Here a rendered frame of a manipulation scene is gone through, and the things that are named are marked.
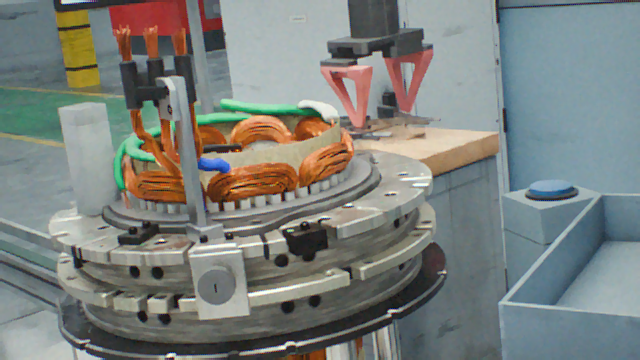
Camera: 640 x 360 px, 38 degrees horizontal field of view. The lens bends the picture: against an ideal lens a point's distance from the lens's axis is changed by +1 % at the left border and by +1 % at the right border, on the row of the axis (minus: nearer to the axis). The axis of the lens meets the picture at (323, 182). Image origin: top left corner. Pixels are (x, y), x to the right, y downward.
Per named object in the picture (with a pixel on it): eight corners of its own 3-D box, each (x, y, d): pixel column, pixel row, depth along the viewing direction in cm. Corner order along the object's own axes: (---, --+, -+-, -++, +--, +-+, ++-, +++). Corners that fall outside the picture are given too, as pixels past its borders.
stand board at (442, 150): (262, 176, 109) (259, 156, 108) (375, 141, 121) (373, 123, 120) (385, 194, 94) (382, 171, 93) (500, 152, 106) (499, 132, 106)
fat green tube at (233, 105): (219, 119, 88) (216, 99, 88) (253, 111, 91) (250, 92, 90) (318, 129, 77) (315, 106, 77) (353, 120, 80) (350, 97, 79)
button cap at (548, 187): (545, 200, 87) (544, 190, 87) (521, 192, 91) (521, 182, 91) (581, 192, 89) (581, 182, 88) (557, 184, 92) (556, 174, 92)
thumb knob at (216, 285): (202, 302, 63) (196, 267, 63) (238, 298, 63) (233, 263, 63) (199, 308, 62) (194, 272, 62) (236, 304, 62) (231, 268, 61)
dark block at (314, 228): (284, 250, 67) (280, 222, 66) (315, 242, 68) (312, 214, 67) (297, 257, 65) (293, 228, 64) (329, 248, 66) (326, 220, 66)
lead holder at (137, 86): (123, 110, 66) (115, 62, 65) (173, 99, 68) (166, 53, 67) (150, 113, 63) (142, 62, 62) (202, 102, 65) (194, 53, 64)
